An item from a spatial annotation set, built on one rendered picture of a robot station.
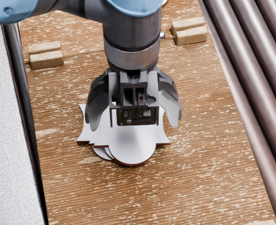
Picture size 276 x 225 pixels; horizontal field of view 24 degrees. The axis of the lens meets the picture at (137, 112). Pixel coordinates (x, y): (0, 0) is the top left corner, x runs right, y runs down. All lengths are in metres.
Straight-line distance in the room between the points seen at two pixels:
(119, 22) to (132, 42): 0.04
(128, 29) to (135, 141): 0.31
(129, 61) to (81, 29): 0.41
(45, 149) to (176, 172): 0.22
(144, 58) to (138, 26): 0.07
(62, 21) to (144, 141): 0.32
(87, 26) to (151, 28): 0.45
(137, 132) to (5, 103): 0.26
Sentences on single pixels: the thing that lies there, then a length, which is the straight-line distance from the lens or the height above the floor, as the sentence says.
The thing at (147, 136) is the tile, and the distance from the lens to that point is 1.07.
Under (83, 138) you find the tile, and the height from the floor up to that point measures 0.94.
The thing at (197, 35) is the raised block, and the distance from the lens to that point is 1.20.
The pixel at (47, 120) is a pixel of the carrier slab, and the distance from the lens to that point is 1.12.
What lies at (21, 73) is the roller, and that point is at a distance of 1.21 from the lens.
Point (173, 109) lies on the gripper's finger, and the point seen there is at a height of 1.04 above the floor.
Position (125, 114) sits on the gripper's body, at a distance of 0.91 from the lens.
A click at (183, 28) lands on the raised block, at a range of 1.21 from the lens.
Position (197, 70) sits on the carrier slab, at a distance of 1.18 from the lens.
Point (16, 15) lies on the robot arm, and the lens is 0.69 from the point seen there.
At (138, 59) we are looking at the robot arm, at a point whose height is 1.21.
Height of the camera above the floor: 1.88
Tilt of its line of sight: 57 degrees down
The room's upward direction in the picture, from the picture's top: straight up
